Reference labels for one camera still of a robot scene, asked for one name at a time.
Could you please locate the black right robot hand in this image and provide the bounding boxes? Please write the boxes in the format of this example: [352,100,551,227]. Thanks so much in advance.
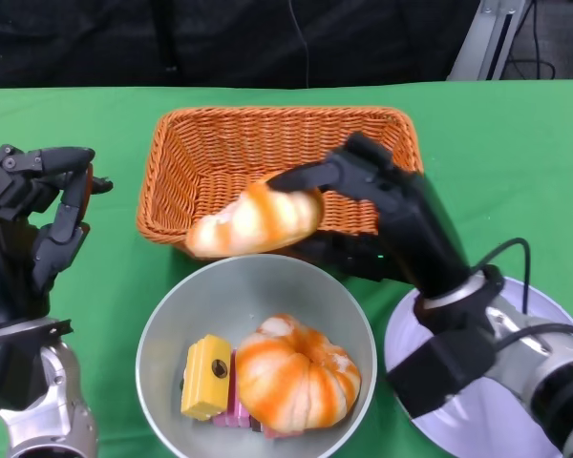
[266,132,474,300]

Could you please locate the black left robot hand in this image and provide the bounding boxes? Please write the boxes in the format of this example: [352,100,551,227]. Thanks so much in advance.
[0,144,115,330]

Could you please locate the long orange striped bread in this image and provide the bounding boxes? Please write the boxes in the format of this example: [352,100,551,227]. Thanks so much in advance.
[185,172,325,259]

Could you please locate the grey metal bowl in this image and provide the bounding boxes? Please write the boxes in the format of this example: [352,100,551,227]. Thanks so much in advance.
[135,254,378,458]

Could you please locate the round pumpkin shaped bread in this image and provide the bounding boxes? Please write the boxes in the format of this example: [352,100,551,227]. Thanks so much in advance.
[235,313,363,433]

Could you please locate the yellow cake block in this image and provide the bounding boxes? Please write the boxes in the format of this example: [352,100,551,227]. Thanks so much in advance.
[180,333,231,420]

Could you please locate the pink cake slice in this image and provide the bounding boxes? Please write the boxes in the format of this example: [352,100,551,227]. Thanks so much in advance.
[212,350,252,428]

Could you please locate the orange wicker basket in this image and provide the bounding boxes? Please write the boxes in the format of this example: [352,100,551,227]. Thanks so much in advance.
[137,107,424,261]

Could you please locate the white round plate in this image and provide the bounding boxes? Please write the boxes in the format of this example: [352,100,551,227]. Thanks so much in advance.
[384,276,573,458]

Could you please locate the green tablecloth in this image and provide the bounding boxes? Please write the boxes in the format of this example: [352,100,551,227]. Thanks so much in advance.
[0,79,573,458]

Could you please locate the black backdrop curtain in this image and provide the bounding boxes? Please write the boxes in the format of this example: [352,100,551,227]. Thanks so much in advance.
[0,0,483,91]

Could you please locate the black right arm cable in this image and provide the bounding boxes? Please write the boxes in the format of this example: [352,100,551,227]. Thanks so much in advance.
[470,238,573,350]

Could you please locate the grey aluminium frame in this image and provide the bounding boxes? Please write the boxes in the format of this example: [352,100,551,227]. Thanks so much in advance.
[446,0,529,83]

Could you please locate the thin black hanging cable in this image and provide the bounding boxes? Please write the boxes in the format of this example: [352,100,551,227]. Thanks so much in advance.
[288,0,314,90]

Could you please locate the black floor cables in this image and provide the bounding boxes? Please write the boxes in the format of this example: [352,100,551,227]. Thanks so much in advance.
[505,0,558,81]

